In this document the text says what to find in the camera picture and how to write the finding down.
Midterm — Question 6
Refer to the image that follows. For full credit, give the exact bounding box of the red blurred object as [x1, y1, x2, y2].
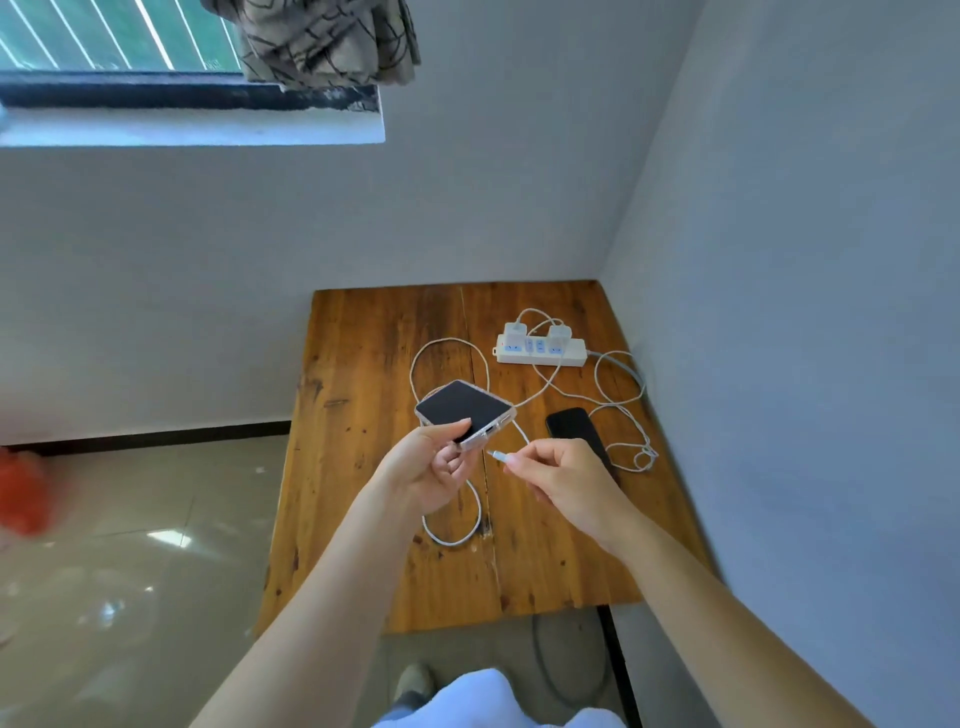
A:
[0, 445, 60, 538]

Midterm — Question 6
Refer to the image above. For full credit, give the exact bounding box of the person's right hand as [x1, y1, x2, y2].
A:
[501, 438, 640, 561]

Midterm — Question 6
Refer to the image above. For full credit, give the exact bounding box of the black smartphone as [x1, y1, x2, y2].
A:
[544, 407, 621, 483]

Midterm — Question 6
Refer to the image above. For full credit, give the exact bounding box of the person's white garment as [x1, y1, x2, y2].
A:
[372, 668, 628, 728]

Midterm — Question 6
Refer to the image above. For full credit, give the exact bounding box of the grey cable on floor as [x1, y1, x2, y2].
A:
[531, 613, 610, 711]

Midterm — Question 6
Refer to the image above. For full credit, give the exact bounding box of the patterned beige curtain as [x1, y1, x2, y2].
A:
[200, 0, 422, 90]

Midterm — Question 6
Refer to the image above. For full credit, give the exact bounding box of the person's left hand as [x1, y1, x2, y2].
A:
[377, 418, 482, 519]

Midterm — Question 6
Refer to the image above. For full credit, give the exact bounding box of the window with dark frame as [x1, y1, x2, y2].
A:
[0, 0, 381, 114]

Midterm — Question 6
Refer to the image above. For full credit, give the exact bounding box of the white window sill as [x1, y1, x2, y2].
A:
[0, 104, 387, 148]

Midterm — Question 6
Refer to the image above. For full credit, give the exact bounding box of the white charging cable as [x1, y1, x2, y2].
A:
[408, 307, 565, 548]
[517, 307, 660, 474]

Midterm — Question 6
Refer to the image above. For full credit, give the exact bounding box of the white power strip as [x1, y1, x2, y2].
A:
[494, 335, 588, 369]

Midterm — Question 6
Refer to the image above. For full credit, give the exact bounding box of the person's left forearm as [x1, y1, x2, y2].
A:
[189, 471, 426, 728]

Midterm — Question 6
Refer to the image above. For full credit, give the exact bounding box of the person's right forearm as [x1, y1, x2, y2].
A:
[606, 513, 877, 728]

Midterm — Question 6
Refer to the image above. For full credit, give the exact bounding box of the person's grey shoe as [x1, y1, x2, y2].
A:
[393, 661, 437, 711]

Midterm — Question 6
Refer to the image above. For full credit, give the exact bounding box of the wooden table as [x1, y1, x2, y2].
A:
[253, 279, 714, 638]

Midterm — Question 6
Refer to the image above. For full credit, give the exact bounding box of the grey power strip cord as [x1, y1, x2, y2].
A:
[585, 349, 647, 385]

